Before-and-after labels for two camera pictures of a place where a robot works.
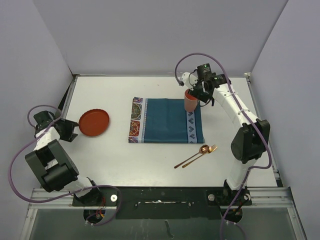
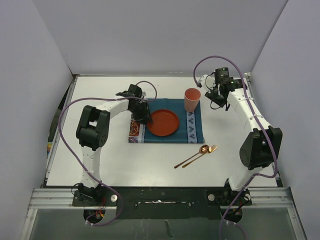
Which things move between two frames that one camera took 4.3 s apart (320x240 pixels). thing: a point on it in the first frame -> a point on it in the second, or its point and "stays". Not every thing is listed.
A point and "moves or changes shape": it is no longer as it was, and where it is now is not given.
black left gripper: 70,126 -> 144,116
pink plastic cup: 190,102 stays
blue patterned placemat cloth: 164,120 stays
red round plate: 93,122 moves or changes shape
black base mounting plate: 168,203 stays
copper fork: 211,148 stays
